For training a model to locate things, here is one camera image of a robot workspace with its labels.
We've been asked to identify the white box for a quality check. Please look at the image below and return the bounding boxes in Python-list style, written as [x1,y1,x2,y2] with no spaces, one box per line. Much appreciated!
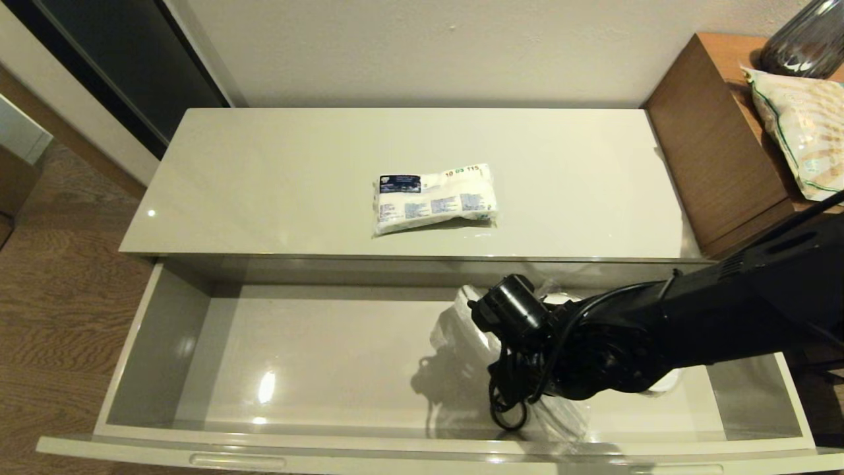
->
[0,94,53,166]

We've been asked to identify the brown wooden side table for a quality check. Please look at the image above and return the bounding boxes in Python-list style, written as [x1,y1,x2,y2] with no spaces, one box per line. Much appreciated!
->
[643,33,844,259]

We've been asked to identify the glossy white low cabinet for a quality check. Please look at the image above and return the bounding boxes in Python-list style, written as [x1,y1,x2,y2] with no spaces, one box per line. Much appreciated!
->
[119,108,701,259]

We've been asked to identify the glossy white wide drawer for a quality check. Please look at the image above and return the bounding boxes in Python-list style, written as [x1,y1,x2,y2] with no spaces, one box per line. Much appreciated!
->
[38,256,844,475]

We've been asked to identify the dark glass door panel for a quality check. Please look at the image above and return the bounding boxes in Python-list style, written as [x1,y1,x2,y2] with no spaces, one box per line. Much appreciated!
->
[0,0,231,161]

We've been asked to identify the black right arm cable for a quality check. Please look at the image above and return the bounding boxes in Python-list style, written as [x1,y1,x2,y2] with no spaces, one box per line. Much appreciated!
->
[488,269,683,413]

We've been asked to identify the green-trimmed snack bag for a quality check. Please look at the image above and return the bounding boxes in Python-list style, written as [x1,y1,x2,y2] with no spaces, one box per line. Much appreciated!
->
[740,66,844,205]

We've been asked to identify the dark ribbed glass vase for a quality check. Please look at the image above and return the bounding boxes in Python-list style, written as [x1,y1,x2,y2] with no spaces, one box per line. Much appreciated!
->
[758,0,844,79]

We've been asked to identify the white tissue pack blue label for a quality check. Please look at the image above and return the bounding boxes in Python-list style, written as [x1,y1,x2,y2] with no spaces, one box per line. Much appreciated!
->
[371,163,498,238]

